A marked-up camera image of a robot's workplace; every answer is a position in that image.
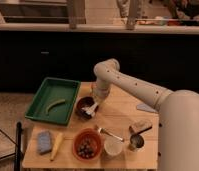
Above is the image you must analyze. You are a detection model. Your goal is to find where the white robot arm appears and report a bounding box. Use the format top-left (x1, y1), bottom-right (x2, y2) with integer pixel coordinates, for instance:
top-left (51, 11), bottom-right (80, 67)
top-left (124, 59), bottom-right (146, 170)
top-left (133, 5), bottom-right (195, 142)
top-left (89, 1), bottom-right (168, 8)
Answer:
top-left (93, 59), bottom-right (199, 171)

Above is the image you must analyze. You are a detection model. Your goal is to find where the purple bowl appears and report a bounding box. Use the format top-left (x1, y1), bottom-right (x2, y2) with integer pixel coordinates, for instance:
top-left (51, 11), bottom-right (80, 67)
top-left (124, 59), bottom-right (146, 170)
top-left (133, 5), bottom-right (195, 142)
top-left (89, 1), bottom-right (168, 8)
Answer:
top-left (75, 96), bottom-right (98, 119)

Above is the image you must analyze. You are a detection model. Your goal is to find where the orange bowl with grapes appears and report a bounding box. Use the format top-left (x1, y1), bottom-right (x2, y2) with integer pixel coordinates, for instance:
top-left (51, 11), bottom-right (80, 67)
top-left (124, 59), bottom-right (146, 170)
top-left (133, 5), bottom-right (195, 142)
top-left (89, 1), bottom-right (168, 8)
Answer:
top-left (72, 128), bottom-right (103, 162)

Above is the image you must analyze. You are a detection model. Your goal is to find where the metal fork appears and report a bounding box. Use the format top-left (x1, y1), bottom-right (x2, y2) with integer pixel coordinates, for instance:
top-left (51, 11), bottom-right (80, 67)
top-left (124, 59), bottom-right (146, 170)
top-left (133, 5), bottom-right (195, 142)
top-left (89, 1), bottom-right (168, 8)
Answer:
top-left (94, 125), bottom-right (125, 142)

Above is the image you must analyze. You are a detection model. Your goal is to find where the green bean pod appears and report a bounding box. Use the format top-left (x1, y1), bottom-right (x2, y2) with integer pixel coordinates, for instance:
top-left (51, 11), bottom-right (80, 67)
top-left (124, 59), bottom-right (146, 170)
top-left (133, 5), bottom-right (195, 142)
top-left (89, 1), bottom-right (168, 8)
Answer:
top-left (45, 99), bottom-right (66, 113)

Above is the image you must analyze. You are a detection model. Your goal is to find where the wooden table board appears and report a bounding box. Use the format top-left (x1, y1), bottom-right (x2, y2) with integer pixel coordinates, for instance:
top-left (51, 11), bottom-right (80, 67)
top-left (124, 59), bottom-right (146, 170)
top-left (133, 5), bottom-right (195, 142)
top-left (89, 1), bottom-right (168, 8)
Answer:
top-left (22, 85), bottom-right (158, 169)

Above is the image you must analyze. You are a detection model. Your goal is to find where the grey spatula blade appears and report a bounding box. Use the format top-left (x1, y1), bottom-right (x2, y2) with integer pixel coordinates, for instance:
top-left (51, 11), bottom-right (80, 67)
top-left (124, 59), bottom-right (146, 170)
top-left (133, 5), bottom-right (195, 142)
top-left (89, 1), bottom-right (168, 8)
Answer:
top-left (136, 103), bottom-right (157, 113)

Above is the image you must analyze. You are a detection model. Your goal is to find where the green plastic tray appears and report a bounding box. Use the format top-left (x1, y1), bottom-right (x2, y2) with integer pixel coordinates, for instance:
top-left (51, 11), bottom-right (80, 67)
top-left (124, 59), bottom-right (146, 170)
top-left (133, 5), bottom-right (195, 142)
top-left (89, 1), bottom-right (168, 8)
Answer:
top-left (25, 77), bottom-right (80, 126)

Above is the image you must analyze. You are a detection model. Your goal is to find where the tan bread piece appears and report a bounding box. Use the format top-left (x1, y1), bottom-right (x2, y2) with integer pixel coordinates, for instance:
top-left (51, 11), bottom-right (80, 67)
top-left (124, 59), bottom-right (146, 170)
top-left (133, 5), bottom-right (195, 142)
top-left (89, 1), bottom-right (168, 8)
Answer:
top-left (129, 120), bottom-right (152, 134)

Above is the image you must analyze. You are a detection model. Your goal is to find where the white cup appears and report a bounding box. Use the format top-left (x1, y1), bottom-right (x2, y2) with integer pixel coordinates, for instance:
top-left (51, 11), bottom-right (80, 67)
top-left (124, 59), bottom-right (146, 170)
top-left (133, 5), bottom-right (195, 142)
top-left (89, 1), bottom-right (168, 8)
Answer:
top-left (104, 137), bottom-right (123, 157)

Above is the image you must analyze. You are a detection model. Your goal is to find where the yellow corn toy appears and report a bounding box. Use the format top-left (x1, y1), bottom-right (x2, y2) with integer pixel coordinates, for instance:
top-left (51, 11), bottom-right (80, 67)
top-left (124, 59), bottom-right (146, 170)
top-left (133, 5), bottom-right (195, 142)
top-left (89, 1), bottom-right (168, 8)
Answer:
top-left (50, 133), bottom-right (64, 161)

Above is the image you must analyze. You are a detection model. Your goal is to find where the metal measuring cup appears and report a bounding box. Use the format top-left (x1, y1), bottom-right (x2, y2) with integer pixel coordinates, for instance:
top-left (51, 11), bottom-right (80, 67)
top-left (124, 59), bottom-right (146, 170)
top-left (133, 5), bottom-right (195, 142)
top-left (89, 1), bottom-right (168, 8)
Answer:
top-left (128, 127), bottom-right (150, 151)

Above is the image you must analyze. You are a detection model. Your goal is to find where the blue sponge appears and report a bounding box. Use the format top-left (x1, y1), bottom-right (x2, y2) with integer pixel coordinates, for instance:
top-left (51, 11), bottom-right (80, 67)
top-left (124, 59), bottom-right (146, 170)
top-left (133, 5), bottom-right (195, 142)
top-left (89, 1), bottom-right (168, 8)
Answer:
top-left (37, 131), bottom-right (52, 155)

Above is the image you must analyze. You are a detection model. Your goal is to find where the black chair frame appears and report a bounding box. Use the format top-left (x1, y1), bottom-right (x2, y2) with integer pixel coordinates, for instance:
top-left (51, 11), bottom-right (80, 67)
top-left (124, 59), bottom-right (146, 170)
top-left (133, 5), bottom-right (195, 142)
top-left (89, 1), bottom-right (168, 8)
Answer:
top-left (14, 122), bottom-right (22, 171)

